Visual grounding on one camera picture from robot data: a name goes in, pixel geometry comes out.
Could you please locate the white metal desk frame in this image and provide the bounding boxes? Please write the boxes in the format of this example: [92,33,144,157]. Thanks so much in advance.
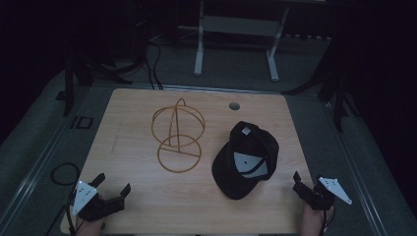
[192,0,291,83]

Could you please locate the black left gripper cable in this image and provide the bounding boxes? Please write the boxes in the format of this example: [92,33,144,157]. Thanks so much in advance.
[64,193,79,236]

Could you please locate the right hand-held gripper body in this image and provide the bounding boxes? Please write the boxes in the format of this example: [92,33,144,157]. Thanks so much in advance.
[300,176,354,211]

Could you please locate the black tripod stand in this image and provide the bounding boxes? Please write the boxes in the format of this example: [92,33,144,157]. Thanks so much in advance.
[280,42,362,134]
[54,48,134,118]

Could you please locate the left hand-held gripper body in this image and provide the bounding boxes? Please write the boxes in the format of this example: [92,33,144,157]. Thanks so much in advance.
[71,179,127,222]

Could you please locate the black baseball cap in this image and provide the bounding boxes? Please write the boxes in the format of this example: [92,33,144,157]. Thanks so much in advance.
[210,120,280,201]

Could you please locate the black hanging cables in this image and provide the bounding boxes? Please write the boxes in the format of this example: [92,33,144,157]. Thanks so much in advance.
[143,33,165,91]

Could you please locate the small black rectangular frame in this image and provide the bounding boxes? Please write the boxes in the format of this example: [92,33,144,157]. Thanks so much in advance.
[69,115,94,130]

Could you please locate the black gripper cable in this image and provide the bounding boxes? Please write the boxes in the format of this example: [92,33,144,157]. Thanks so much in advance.
[64,193,79,236]
[319,206,336,236]

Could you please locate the person's right hand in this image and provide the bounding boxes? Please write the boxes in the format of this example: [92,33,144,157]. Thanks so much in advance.
[300,202,336,236]

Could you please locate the gold wire hat stand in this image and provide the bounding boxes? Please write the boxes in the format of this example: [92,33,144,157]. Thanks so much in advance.
[150,97,207,174]

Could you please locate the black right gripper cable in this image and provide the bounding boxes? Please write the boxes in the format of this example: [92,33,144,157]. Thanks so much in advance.
[319,206,336,236]

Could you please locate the black looped floor cable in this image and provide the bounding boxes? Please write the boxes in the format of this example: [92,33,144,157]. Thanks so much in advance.
[44,162,82,236]

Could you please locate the person's left hand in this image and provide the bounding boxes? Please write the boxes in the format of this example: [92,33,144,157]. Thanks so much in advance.
[75,196,106,236]

